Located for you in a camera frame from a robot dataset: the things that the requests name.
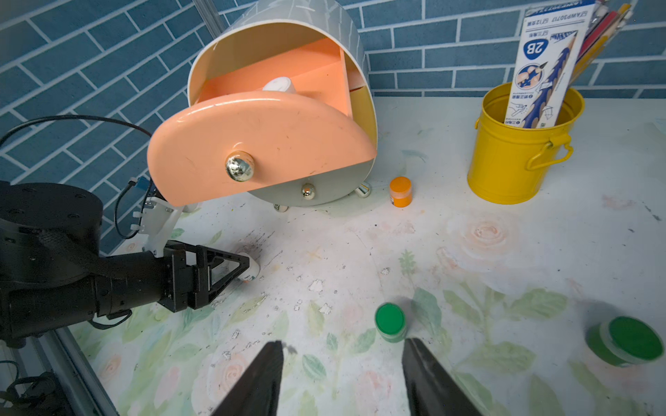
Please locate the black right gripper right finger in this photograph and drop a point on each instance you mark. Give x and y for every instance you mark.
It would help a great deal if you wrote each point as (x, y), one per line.
(431, 390)

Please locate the yellow middle drawer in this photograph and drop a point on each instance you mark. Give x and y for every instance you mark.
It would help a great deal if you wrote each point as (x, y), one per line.
(364, 113)

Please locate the orange top drawer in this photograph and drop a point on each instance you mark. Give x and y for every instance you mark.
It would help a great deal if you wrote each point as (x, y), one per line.
(237, 138)

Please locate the blue white pencil box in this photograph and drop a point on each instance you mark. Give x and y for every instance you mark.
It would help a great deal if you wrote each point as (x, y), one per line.
(550, 41)

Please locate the yellow metal bucket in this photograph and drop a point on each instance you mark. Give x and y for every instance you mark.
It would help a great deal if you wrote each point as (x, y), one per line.
(510, 164)

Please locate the white round drawer cabinet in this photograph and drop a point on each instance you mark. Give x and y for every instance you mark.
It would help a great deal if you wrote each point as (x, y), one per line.
(271, 28)

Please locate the green paint can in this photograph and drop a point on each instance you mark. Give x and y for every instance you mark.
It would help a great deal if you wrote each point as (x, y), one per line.
(625, 342)
(391, 322)

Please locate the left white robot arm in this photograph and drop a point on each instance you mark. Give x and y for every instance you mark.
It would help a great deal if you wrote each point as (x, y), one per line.
(52, 275)

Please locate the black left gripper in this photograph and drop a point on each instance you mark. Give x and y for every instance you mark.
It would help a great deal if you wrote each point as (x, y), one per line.
(186, 277)

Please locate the pencils in bucket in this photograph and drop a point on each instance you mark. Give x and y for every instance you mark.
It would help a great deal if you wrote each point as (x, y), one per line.
(600, 37)

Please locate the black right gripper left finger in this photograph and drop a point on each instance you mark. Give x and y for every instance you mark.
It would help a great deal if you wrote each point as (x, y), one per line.
(257, 390)

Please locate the white paint can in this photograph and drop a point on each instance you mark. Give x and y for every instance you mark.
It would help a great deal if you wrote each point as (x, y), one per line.
(253, 270)
(280, 84)

